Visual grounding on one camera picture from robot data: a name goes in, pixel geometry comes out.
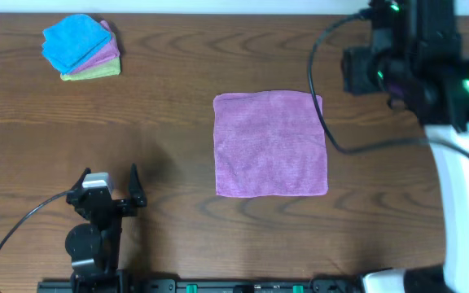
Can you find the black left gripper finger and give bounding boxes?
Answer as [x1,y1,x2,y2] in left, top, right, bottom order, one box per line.
[70,168,90,191]
[128,164,147,206]

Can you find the purple microfiber cloth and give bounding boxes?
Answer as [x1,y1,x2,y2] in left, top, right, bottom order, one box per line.
[213,90,329,198]

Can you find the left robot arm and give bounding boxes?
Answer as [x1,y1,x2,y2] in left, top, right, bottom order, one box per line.
[65,164,147,278]

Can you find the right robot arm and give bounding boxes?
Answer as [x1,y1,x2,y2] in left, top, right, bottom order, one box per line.
[341,47,469,292]

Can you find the folded green cloth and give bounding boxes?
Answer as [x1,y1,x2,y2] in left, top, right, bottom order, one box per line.
[60,57,121,81]

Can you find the folded pink cloth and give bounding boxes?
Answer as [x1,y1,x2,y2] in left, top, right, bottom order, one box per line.
[69,20,120,75]

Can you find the folded blue cloth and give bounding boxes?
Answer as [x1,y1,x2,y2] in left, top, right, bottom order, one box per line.
[42,14,112,75]

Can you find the left black camera cable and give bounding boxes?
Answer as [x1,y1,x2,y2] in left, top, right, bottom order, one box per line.
[0,190,75,293]

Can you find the black camera cable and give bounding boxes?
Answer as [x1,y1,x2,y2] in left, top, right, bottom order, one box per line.
[0,190,75,293]
[307,12,469,192]

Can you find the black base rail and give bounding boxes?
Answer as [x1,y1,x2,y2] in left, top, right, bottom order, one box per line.
[36,279,364,293]

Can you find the right black camera cable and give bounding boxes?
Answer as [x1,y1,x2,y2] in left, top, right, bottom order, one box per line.
[307,12,469,192]

